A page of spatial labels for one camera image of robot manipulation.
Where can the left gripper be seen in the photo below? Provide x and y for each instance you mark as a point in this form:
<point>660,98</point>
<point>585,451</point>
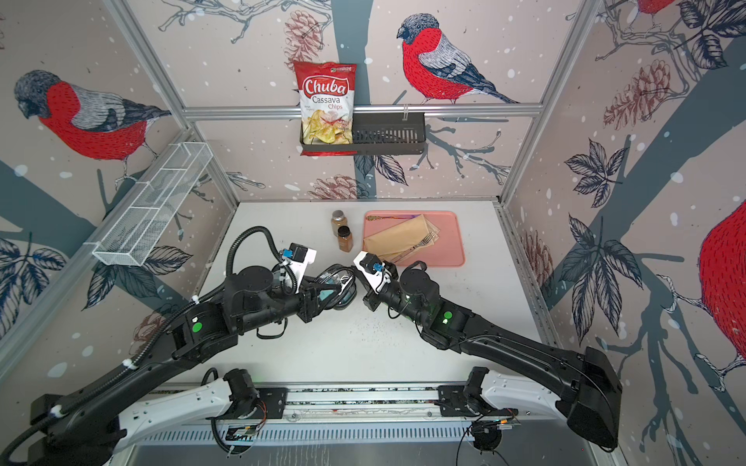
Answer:
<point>310,302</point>

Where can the orange pepper spice jar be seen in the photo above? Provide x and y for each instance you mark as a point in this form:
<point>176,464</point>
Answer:
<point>345,238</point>

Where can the black wall basket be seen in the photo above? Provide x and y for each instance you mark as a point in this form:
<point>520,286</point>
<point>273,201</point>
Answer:
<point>379,134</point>

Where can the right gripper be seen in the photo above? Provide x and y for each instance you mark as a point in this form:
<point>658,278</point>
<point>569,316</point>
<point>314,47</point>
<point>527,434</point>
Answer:
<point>374,300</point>

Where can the pink handled spoon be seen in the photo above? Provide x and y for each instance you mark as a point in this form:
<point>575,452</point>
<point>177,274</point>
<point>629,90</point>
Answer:
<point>393,217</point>

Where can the aluminium frame rail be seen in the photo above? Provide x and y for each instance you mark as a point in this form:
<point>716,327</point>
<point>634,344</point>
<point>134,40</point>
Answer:
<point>203,114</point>

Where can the pink handled fork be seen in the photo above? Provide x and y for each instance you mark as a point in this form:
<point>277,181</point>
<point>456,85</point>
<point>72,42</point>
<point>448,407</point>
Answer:
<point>423,243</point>

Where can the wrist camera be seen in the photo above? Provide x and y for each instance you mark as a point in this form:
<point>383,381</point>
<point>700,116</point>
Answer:
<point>296,259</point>
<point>374,273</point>

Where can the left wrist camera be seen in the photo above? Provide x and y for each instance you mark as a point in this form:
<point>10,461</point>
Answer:
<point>296,259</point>

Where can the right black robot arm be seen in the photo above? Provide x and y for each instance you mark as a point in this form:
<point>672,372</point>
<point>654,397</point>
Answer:
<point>588,389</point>

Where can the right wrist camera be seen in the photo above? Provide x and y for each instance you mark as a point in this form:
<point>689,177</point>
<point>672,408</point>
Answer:
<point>374,273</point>

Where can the pink tray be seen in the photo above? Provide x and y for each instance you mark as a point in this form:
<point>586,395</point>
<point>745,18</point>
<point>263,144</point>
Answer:
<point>447,251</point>

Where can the shichimi spice jar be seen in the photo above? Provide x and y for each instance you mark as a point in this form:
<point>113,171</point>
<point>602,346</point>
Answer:
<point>338,219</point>

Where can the white wire mesh shelf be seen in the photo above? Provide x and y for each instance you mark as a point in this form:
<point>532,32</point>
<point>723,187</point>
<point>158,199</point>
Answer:
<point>137,231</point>

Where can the Chuba cassava chips bag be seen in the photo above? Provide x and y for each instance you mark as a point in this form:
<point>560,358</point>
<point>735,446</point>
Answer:
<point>326,101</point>

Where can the yellow folded napkin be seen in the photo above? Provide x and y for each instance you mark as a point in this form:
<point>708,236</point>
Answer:
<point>391,242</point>

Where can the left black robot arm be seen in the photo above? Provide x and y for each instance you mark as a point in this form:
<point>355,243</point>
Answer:
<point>84,427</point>

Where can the clear pouch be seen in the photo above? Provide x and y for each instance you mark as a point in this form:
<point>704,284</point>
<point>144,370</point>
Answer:
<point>344,275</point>

